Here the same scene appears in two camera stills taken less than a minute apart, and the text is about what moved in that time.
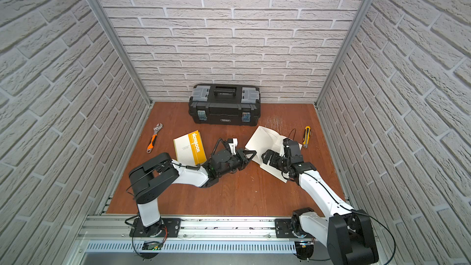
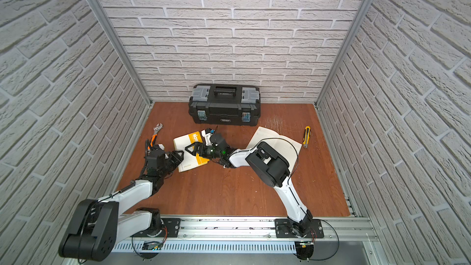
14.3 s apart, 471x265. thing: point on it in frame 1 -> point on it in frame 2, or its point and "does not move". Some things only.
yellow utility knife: [307, 135] does not move
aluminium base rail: [114, 234] does not move
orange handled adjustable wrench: [159, 126] does not move
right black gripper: [270, 153] -> [197, 148]
